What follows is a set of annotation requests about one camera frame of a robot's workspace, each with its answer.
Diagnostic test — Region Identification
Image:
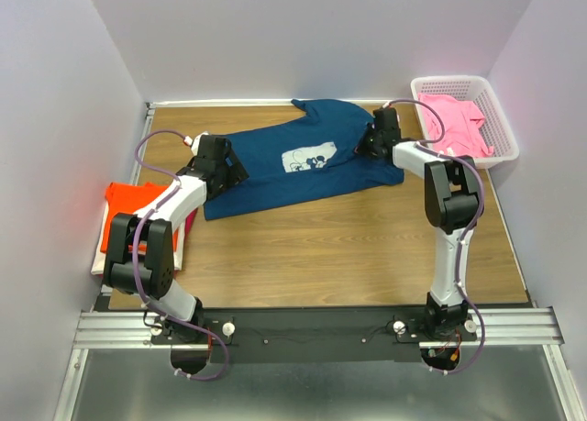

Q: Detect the navy blue printed t-shirt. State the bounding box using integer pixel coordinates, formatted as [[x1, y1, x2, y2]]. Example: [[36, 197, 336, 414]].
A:
[[204, 99, 404, 221]]

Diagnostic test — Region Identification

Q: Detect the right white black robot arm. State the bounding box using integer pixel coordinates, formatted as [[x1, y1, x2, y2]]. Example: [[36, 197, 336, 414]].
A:
[[356, 106, 485, 340]]

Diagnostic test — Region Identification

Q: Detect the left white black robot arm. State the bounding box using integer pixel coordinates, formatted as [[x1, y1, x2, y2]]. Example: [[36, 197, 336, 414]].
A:
[[103, 132, 249, 343]]

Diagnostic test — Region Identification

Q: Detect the magenta folded t-shirt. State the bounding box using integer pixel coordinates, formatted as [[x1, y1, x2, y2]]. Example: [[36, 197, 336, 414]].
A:
[[184, 210, 197, 235]]

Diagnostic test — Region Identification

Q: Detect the pink t-shirt in basket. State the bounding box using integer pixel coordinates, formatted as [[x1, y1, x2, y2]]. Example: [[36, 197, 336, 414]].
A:
[[418, 93, 494, 158]]

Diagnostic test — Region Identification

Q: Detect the orange folded t-shirt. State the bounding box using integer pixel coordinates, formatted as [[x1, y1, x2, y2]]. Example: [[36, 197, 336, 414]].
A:
[[98, 183, 167, 253]]

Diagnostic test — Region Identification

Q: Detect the white plastic laundry basket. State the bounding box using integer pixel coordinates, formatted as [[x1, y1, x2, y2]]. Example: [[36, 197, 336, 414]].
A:
[[411, 75, 519, 169]]

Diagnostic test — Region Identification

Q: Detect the white folded t-shirt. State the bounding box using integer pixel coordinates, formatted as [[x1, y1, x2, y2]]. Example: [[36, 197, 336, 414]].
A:
[[91, 201, 187, 276]]

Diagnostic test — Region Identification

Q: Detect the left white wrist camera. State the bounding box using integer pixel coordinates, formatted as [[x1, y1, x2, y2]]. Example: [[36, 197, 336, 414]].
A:
[[183, 132, 213, 157]]

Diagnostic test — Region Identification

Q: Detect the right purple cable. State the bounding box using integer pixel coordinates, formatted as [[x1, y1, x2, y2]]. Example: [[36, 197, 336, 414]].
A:
[[381, 98, 487, 375]]

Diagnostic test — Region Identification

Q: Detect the purple cable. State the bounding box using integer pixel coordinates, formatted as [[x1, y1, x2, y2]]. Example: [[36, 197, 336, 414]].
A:
[[133, 128, 230, 382], [381, 98, 487, 375]]

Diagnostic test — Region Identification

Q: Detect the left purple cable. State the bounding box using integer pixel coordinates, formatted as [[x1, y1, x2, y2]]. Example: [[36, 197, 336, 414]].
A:
[[133, 128, 230, 382]]

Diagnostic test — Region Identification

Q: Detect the black mounting base plate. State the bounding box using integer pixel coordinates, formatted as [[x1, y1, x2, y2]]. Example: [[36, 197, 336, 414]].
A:
[[150, 305, 478, 373]]

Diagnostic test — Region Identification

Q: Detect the aluminium extrusion rail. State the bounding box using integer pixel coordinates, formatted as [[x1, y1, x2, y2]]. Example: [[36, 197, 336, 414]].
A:
[[73, 308, 564, 349]]

